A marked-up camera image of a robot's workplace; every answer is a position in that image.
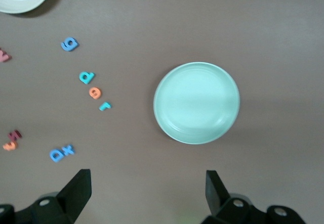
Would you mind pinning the teal foam letter p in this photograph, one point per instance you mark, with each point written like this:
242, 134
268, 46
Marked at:
86, 78

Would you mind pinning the brown table cover sheet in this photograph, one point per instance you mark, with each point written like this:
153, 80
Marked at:
152, 19

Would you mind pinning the blue foam letter x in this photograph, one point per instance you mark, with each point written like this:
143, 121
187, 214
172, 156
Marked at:
68, 150

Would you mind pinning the blue foam letter g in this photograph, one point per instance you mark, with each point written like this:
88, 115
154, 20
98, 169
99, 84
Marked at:
69, 44

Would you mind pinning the teal foam letter r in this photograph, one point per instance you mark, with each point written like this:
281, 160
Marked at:
105, 106

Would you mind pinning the orange foam letter e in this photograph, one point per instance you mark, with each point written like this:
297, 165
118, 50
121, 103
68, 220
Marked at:
95, 93

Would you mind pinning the dark red foam letter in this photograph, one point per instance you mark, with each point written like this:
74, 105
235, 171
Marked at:
14, 134

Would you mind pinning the pale green plate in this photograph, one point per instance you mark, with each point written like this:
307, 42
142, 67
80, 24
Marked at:
196, 102

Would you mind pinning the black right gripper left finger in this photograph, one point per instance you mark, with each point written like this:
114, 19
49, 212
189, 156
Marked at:
73, 198

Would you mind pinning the pink foam letter w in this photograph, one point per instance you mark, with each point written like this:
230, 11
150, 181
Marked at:
4, 55

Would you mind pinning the blue foam letter D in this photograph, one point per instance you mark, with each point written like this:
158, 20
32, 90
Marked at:
57, 155

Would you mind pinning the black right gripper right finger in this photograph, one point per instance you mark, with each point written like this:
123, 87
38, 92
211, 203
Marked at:
220, 206

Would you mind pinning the orange foam letter t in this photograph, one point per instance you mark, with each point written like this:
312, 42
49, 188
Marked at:
10, 146

